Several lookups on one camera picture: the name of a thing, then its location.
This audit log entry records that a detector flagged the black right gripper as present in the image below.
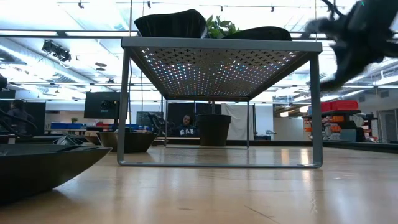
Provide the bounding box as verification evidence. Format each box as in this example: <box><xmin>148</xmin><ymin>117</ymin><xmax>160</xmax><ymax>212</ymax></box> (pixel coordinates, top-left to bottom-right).
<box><xmin>304</xmin><ymin>0</ymin><xmax>398</xmax><ymax>92</ymax></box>

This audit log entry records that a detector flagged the black leaf-shaped plate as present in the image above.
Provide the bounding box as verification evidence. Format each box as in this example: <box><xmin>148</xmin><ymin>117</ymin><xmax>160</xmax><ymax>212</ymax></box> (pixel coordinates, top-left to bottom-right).
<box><xmin>0</xmin><ymin>143</ymin><xmax>113</xmax><ymax>206</ymax></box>
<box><xmin>223</xmin><ymin>26</ymin><xmax>293</xmax><ymax>42</ymax></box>

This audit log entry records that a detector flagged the black wavy square plate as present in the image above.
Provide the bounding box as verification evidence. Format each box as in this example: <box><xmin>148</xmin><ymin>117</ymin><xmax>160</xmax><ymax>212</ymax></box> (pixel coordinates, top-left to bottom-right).
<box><xmin>96</xmin><ymin>131</ymin><xmax>158</xmax><ymax>154</ymax></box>
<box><xmin>134</xmin><ymin>8</ymin><xmax>210</xmax><ymax>39</ymax></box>

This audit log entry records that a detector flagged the large red storage bin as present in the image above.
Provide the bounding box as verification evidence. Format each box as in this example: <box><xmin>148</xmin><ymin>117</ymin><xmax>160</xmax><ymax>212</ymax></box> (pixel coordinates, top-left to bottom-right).
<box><xmin>331</xmin><ymin>99</ymin><xmax>360</xmax><ymax>112</ymax></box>

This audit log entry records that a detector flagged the black storage rack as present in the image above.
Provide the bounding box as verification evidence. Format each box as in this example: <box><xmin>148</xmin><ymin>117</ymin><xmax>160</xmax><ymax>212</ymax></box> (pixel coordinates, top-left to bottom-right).
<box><xmin>303</xmin><ymin>108</ymin><xmax>374</xmax><ymax>142</ymax></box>

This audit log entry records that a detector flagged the grey perforated metal shelf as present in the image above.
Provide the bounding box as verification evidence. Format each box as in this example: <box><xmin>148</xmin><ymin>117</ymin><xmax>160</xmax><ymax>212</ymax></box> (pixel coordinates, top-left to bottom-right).
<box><xmin>117</xmin><ymin>36</ymin><xmax>323</xmax><ymax>169</ymax></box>

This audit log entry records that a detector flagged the white cloth panel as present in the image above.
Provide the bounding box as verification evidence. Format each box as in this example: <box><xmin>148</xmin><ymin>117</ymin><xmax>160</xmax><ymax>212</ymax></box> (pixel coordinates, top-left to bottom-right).
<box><xmin>221</xmin><ymin>103</ymin><xmax>255</xmax><ymax>141</ymax></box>

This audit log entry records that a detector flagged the green potted plant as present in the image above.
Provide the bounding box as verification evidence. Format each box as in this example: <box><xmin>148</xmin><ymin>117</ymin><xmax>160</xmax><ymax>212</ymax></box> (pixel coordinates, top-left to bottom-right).
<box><xmin>196</xmin><ymin>14</ymin><xmax>242</xmax><ymax>147</ymax></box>

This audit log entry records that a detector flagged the person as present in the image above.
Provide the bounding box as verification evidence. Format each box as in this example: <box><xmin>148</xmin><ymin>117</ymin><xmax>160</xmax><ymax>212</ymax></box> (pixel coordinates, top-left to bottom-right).
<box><xmin>6</xmin><ymin>99</ymin><xmax>35</xmax><ymax>135</ymax></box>
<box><xmin>172</xmin><ymin>114</ymin><xmax>200</xmax><ymax>138</ymax></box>

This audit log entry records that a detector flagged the dark partition panel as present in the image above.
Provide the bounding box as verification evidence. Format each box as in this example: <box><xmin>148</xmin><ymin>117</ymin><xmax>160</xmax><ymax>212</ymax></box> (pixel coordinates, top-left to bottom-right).
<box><xmin>167</xmin><ymin>102</ymin><xmax>222</xmax><ymax>138</ymax></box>

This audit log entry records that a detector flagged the black computer monitor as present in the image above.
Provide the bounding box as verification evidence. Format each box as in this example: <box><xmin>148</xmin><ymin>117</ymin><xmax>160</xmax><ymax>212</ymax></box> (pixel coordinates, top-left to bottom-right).
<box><xmin>83</xmin><ymin>91</ymin><xmax>129</xmax><ymax>120</ymax></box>

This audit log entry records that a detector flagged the black ceiling spotlight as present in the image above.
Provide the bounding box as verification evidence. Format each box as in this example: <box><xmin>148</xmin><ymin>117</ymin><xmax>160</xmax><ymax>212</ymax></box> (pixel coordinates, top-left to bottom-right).
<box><xmin>41</xmin><ymin>39</ymin><xmax>72</xmax><ymax>63</ymax></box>

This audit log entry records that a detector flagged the blue storage bin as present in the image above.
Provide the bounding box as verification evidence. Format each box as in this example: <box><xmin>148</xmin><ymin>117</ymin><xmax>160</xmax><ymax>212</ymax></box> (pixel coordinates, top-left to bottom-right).
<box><xmin>50</xmin><ymin>122</ymin><xmax>86</xmax><ymax>130</ymax></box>

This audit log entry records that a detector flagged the black teardrop plate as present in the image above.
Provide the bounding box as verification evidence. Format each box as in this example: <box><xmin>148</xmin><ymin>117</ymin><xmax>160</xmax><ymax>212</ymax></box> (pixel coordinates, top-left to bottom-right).
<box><xmin>52</xmin><ymin>134</ymin><xmax>84</xmax><ymax>146</ymax></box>

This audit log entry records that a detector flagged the black aluminium table frame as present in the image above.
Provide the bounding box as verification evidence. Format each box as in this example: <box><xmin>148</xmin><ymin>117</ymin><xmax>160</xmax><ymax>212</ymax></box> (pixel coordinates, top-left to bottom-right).
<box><xmin>0</xmin><ymin>134</ymin><xmax>398</xmax><ymax>154</ymax></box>

